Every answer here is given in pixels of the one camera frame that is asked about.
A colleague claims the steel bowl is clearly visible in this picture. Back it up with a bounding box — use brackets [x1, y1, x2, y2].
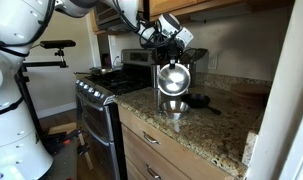
[156, 62, 192, 98]
[159, 99, 191, 120]

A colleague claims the black camera stand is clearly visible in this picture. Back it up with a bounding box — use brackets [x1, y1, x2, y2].
[15, 48, 69, 141]

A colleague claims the steel frying pan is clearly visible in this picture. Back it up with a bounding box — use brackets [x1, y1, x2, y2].
[74, 66, 117, 77]

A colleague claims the steel drawer handle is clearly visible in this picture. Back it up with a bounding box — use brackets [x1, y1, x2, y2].
[146, 164, 163, 180]
[143, 131, 161, 145]

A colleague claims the white wall outlet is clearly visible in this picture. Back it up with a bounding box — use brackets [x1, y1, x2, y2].
[207, 53, 220, 71]

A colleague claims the gas stove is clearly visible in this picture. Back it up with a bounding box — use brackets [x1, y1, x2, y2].
[74, 48, 159, 180]

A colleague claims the red and black clamp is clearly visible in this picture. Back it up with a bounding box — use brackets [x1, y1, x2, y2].
[44, 128, 92, 171]

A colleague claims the wooden upper cabinet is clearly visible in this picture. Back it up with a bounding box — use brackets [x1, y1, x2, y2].
[142, 0, 295, 21]

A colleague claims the black stereo camera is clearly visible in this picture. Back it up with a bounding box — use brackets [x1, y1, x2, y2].
[39, 39, 77, 50]

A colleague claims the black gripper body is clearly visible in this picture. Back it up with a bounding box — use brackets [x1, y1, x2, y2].
[154, 39, 187, 63]

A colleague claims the lower kitchen cabinet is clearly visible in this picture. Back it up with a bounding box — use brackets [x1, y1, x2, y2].
[117, 104, 235, 180]

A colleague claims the steel skimmer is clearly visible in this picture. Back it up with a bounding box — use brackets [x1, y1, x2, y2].
[180, 47, 209, 66]

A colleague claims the large perforated steel utensil holder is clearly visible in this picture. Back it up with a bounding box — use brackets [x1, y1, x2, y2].
[150, 63, 162, 89]

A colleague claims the steel range hood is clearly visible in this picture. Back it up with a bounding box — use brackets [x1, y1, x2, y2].
[92, 3, 145, 34]

